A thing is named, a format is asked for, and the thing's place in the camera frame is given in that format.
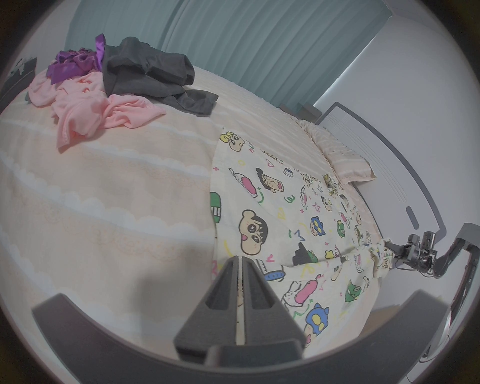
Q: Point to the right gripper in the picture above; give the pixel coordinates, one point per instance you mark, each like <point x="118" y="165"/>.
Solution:
<point x="408" y="257"/>

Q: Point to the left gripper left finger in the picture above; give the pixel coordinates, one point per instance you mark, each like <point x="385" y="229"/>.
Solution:
<point x="221" y="322"/>

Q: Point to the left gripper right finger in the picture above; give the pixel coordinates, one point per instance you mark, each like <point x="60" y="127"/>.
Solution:
<point x="262" y="322"/>

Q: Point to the white printed pyjama top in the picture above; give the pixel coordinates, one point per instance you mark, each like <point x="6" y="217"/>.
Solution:
<point x="262" y="225"/>

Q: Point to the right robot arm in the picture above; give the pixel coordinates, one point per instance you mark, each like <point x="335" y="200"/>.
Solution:
<point x="450" y="257"/>

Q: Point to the bed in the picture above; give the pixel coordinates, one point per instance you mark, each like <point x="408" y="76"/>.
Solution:
<point x="112" y="187"/>

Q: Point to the cream striped pillow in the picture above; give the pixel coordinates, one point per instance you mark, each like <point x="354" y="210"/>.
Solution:
<point x="337" y="153"/>

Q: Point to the grey bedside table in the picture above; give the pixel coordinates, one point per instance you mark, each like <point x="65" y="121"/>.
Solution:
<point x="305" y="111"/>

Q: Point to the blue-green curtain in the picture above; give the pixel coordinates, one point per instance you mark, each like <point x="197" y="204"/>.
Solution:
<point x="243" y="45"/>

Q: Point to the pink garment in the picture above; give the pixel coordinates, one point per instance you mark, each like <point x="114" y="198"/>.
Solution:
<point x="86" y="108"/>

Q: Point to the black garment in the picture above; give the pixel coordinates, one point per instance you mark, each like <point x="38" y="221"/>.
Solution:
<point x="150" y="75"/>

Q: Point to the purple garment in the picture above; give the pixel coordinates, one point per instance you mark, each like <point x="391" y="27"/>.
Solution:
<point x="67" y="67"/>

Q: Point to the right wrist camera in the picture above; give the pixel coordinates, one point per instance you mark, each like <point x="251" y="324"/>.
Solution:
<point x="428" y="240"/>

